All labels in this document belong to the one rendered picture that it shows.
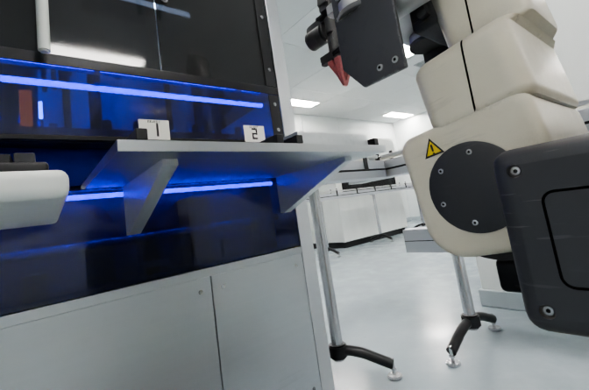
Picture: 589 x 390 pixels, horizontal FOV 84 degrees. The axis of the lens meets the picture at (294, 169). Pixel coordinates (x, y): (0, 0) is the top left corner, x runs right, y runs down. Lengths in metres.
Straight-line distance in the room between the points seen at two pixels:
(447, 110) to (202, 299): 0.84
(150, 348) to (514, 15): 1.00
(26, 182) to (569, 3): 2.27
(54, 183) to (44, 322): 0.60
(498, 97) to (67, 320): 0.94
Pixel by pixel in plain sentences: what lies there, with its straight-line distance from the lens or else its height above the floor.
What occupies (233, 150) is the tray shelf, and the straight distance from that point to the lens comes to 0.66.
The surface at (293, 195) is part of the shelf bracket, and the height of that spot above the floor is 0.78.
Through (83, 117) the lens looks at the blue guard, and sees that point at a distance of 1.02.
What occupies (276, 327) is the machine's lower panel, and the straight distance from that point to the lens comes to 1.20.
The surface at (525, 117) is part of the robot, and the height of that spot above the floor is 0.79.
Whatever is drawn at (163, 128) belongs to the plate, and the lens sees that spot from 1.05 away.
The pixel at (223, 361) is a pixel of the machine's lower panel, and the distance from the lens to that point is 1.12.
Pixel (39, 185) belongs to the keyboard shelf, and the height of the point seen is 0.79.
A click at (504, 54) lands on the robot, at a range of 0.43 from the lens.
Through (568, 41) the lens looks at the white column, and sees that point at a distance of 2.25.
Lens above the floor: 0.73
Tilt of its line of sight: 7 degrees up
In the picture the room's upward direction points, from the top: 8 degrees counter-clockwise
